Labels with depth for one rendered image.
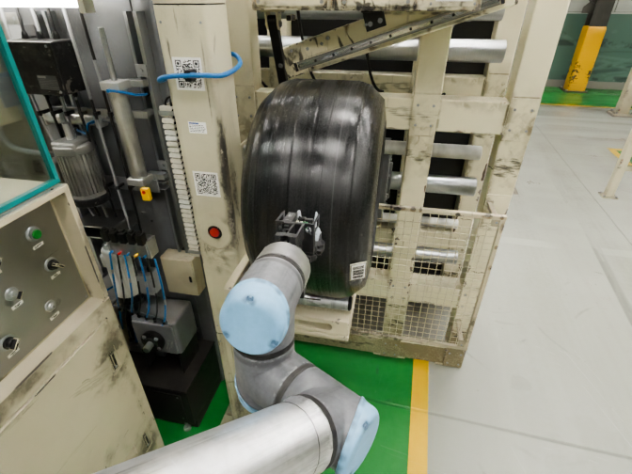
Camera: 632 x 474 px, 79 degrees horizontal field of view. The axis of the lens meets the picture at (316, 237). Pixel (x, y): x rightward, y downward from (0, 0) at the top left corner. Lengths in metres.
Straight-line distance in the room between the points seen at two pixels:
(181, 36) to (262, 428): 0.87
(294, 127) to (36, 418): 0.95
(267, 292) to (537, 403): 1.92
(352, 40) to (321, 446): 1.13
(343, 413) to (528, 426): 1.73
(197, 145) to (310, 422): 0.81
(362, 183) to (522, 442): 1.57
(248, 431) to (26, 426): 0.88
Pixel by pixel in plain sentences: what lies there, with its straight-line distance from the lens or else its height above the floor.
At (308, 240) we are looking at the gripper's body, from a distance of 0.68.
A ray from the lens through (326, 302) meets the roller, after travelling 1.14.
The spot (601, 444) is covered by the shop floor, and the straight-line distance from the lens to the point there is 2.29.
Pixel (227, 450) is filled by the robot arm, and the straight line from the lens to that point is 0.40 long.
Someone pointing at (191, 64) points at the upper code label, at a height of 1.53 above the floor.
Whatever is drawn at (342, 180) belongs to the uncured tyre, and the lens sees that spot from 0.82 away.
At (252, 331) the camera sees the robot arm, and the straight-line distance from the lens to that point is 0.51.
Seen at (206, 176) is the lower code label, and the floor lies 1.24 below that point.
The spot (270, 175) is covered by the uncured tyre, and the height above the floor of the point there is 1.34.
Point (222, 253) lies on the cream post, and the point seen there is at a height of 0.98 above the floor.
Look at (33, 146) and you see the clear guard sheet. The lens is 1.13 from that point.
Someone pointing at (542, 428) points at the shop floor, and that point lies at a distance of 2.21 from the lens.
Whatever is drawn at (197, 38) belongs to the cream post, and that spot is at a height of 1.59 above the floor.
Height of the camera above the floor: 1.67
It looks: 32 degrees down
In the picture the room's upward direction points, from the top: straight up
